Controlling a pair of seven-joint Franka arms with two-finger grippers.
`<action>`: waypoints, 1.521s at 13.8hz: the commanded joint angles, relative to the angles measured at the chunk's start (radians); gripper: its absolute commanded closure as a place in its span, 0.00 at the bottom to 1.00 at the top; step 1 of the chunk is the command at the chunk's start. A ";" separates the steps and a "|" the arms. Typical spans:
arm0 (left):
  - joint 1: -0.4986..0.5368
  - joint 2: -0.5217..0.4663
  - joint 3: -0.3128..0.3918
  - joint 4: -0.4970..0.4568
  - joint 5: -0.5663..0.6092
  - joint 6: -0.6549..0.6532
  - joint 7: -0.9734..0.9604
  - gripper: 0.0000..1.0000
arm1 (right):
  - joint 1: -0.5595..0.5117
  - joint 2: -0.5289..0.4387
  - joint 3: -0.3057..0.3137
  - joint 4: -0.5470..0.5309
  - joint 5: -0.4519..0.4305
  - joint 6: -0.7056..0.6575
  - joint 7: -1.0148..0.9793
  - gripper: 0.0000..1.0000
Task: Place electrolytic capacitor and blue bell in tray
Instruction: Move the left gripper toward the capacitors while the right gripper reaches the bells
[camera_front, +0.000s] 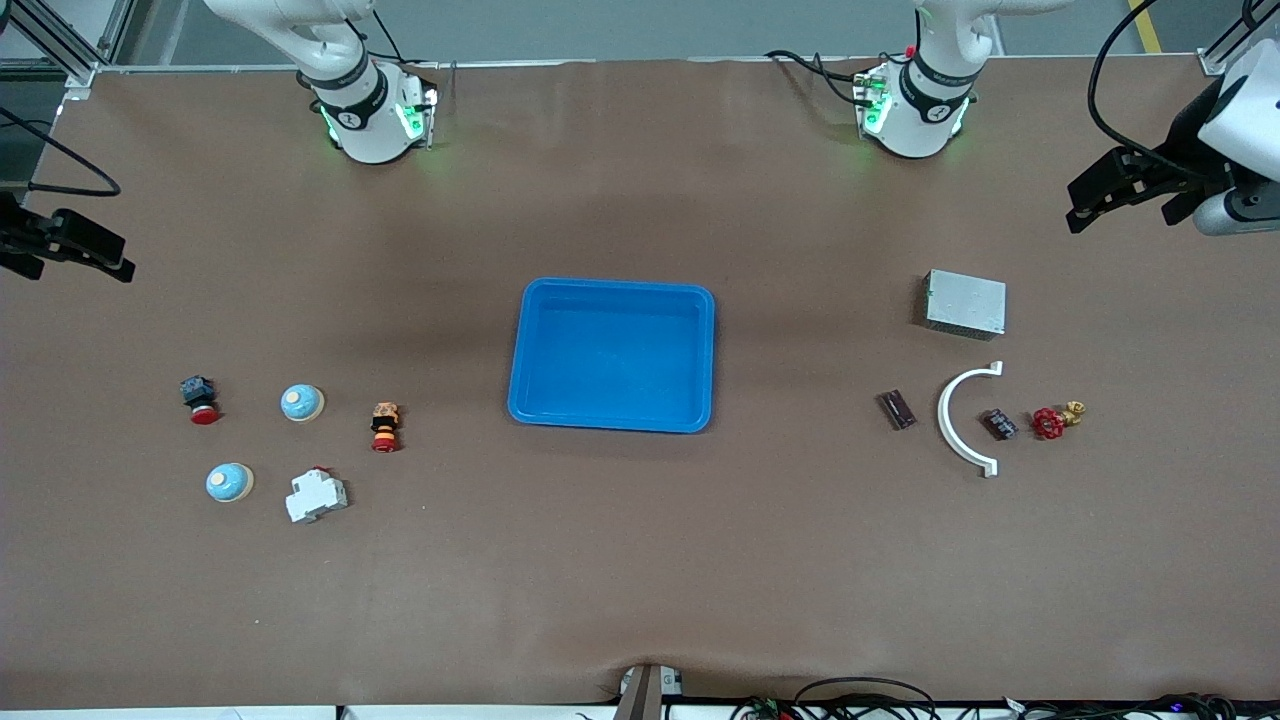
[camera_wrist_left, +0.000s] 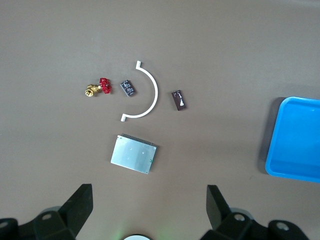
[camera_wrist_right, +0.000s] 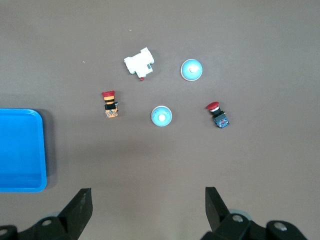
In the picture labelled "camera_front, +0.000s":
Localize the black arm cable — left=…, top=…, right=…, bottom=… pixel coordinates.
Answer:
left=1087, top=0, right=1280, bottom=183
left=0, top=105, right=123, bottom=198

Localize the white curved plastic bracket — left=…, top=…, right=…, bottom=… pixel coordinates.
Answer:
left=936, top=361, right=1004, bottom=479

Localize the white circuit breaker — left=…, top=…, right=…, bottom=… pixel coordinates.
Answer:
left=285, top=466, right=349, bottom=525

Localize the table cover sheet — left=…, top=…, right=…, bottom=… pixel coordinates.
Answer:
left=0, top=55, right=1280, bottom=709

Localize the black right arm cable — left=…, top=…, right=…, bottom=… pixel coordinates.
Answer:
left=0, top=105, right=123, bottom=198

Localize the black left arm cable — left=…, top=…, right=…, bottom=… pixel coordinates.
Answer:
left=1087, top=0, right=1280, bottom=183

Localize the blue dome knob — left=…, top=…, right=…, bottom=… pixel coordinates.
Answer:
left=205, top=462, right=255, bottom=504

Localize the grey metal box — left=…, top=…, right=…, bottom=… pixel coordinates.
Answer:
left=921, top=268, right=1008, bottom=342

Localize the aluminium frame post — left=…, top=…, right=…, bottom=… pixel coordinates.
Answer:
left=1200, top=0, right=1280, bottom=78
left=0, top=0, right=136, bottom=98

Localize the black cable bundle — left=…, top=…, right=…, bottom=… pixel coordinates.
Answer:
left=730, top=677, right=1280, bottom=720

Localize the black base cable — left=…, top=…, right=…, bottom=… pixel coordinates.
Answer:
left=765, top=48, right=863, bottom=106
left=368, top=8, right=441, bottom=71

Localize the blue plastic tray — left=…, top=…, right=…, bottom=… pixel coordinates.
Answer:
left=506, top=277, right=717, bottom=435

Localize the blue bell wooden base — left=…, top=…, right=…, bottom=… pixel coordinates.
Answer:
left=280, top=383, right=326, bottom=424

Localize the red emergency stop button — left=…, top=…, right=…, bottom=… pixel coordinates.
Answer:
left=180, top=375, right=222, bottom=426

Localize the red handle brass valve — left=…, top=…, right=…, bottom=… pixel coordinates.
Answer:
left=1031, top=400, right=1087, bottom=442

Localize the aluminium profile mount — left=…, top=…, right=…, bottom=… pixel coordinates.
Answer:
left=612, top=663, right=686, bottom=720

